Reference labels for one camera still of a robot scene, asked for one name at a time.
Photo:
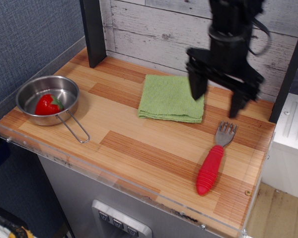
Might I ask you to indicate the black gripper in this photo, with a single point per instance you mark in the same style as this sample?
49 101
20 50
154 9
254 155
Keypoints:
224 63

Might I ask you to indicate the red-handled metal fork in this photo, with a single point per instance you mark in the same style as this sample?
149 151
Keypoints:
208 172

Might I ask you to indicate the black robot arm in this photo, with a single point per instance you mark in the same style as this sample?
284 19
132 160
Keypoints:
233 20

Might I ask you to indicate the folded green cloth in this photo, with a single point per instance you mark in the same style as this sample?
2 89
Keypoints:
169 98

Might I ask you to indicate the white cabinet with metal top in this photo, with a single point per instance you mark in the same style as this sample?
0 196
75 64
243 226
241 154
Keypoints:
280 170

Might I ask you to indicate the clear acrylic table guard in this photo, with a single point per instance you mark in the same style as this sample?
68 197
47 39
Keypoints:
154 161

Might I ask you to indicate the silver dispenser button panel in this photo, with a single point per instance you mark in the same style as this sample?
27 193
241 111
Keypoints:
115 224

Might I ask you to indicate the red toy strawberry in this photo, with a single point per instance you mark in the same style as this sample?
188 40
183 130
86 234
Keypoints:
48 105

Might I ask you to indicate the small steel saucepan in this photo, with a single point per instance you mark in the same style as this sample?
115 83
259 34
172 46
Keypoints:
63 88

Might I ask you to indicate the yellow and black object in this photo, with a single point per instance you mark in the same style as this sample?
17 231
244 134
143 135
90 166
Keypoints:
9 229

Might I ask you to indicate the black right frame post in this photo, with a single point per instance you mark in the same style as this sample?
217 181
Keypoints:
285 87

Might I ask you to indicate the black frame post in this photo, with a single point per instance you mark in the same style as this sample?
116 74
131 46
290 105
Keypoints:
285 87
93 30

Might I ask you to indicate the black left frame post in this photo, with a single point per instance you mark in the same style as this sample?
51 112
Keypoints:
93 30

